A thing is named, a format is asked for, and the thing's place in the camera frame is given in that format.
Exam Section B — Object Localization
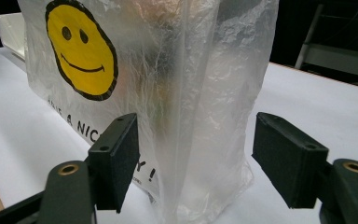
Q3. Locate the clear smiley face plastic bag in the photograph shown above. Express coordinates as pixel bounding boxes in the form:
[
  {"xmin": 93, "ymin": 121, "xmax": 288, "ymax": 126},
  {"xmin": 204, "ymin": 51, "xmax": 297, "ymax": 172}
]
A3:
[{"xmin": 17, "ymin": 0, "xmax": 281, "ymax": 224}]

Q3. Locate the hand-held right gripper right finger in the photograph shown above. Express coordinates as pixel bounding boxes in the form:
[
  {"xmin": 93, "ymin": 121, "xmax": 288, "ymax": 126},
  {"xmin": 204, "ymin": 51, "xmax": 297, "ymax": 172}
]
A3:
[{"xmin": 251, "ymin": 111, "xmax": 330, "ymax": 209}]

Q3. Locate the white plastic tray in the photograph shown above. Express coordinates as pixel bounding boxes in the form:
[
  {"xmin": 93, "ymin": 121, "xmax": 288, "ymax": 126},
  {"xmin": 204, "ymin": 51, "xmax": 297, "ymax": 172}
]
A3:
[{"xmin": 0, "ymin": 12, "xmax": 29, "ymax": 61}]

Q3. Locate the grey metal stand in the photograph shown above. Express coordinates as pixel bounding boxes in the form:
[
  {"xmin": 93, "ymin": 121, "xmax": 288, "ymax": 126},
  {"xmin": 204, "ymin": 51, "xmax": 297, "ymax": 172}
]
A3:
[{"xmin": 294, "ymin": 3, "xmax": 358, "ymax": 80}]

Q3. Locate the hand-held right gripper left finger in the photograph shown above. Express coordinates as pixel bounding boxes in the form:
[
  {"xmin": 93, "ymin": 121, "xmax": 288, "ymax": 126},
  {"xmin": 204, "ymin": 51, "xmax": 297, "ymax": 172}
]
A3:
[{"xmin": 88, "ymin": 112, "xmax": 140, "ymax": 215}]

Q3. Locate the white table cover sheet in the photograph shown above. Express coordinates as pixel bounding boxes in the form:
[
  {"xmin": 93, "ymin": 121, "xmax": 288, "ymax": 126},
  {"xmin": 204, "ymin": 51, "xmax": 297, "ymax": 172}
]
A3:
[{"xmin": 0, "ymin": 46, "xmax": 358, "ymax": 224}]

